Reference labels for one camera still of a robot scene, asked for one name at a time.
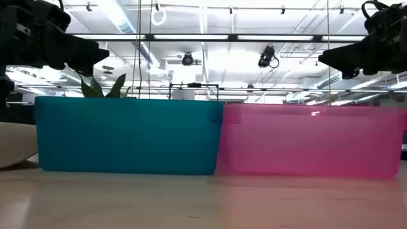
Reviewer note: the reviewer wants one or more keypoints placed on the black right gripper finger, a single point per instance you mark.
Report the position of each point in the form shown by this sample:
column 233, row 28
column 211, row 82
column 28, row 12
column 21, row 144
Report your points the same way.
column 350, row 73
column 346, row 57

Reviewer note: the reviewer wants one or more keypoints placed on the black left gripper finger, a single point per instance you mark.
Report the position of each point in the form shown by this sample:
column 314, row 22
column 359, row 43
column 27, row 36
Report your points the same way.
column 84, row 70
column 86, row 54

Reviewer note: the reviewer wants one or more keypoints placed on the green plant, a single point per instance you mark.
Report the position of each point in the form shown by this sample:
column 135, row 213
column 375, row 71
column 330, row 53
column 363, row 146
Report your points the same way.
column 117, row 87

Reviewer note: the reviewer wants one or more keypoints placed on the black ceiling clamp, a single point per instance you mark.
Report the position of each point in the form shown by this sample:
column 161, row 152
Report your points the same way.
column 231, row 10
column 341, row 9
column 283, row 10
column 89, row 7

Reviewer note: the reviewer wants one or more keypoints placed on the blue plastic bin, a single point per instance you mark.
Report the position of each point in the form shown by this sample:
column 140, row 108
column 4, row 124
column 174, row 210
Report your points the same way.
column 127, row 136

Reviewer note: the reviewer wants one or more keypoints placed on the pink plastic bin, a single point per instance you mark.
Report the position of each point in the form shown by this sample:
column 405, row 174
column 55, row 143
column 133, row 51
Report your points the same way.
column 311, row 143

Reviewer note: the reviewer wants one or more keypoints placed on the black round ceiling fixture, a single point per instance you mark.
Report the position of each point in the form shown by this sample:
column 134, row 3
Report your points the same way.
column 187, row 59

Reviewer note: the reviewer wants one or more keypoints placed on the silver ventilation duct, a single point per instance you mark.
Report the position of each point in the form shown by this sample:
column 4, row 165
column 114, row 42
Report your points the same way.
column 330, row 81

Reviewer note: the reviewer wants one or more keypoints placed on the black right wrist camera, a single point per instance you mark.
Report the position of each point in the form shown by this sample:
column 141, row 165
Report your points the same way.
column 384, row 16

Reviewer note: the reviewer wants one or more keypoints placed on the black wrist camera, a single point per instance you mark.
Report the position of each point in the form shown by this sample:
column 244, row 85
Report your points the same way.
column 51, row 16
column 384, row 16

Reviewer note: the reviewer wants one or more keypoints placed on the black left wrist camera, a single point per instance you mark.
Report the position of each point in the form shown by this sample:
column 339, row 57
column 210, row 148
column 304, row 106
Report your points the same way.
column 51, row 16

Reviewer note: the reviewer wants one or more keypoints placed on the black overhead camera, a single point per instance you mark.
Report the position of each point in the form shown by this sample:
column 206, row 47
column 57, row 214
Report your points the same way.
column 266, row 57

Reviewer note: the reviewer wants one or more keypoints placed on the black background frame stand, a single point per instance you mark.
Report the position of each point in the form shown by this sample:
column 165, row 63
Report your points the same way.
column 194, row 85

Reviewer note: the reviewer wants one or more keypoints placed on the black rig frame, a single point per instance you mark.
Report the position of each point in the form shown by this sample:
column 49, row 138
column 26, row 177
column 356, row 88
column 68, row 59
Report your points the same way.
column 232, row 37

